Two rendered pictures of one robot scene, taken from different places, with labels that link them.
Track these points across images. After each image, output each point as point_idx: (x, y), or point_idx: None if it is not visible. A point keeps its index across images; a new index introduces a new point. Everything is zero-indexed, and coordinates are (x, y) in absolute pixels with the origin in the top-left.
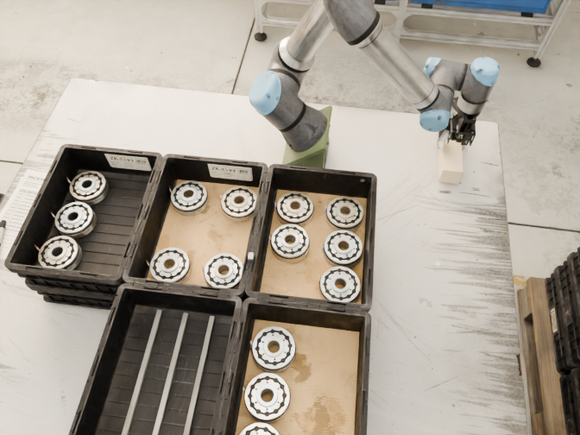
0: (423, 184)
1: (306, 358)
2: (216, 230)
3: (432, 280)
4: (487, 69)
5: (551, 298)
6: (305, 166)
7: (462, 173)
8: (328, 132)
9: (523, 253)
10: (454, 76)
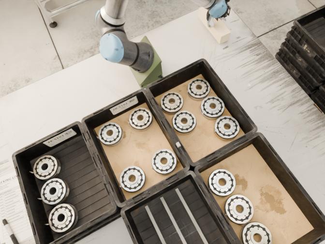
0: (213, 50)
1: (239, 175)
2: (139, 142)
3: (253, 94)
4: None
5: None
6: (153, 76)
7: (230, 33)
8: (155, 51)
9: None
10: None
